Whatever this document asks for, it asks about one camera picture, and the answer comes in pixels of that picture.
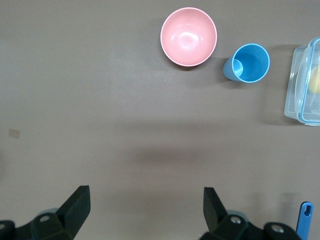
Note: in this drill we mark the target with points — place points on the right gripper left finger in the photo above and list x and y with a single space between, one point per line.
75 212

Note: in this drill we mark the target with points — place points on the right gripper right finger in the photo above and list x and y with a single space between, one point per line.
216 217

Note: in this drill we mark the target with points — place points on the pink bowl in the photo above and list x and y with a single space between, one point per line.
188 37

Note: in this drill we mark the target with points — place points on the brown tape patch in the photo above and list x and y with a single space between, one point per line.
14 133

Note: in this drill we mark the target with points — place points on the clear plastic food container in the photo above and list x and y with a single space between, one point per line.
295 100

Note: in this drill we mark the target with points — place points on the blue cup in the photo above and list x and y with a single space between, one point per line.
251 62

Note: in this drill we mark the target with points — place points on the yellow food piece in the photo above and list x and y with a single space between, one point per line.
315 80

